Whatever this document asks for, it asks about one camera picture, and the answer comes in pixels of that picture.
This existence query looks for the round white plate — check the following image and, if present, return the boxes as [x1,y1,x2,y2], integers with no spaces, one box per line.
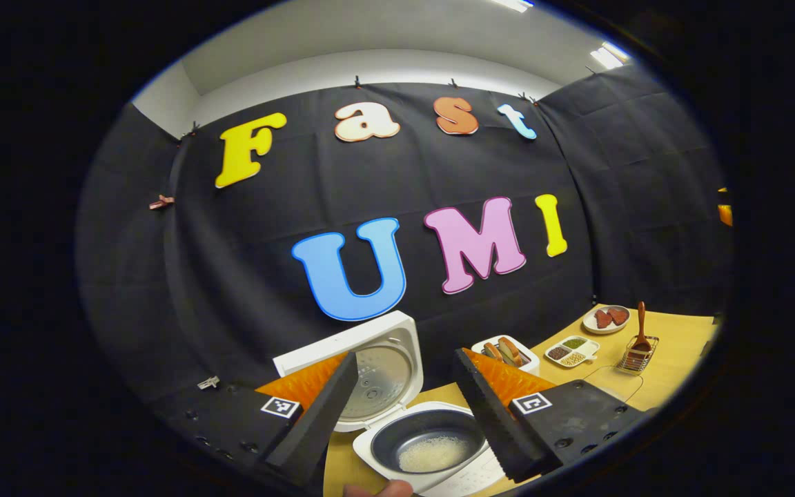
[582,304,631,335]

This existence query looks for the white rice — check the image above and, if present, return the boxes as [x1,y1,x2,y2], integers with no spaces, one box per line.
[397,433,471,474]

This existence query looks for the white divided grain tray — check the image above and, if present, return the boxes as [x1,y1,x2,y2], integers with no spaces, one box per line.
[544,335,600,368]

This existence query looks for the white toaster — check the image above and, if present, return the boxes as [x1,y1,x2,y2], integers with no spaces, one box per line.
[471,335,540,377]

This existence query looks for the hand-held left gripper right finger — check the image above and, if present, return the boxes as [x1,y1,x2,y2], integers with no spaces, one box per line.
[453,348,647,484]

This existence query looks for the brown wooden spoon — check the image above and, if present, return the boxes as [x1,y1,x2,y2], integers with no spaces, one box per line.
[630,301,654,354]

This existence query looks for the white rice cooker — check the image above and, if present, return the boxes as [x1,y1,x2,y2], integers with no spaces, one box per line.
[273,310,509,496]

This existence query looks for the wire chopstick holder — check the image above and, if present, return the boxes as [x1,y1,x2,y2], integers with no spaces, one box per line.
[616,335,660,375]

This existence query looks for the small ceiling light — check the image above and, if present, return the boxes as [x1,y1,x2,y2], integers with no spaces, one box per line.
[591,41,631,70]

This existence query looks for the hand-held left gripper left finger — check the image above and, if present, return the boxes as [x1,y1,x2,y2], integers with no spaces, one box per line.
[163,351,359,487]

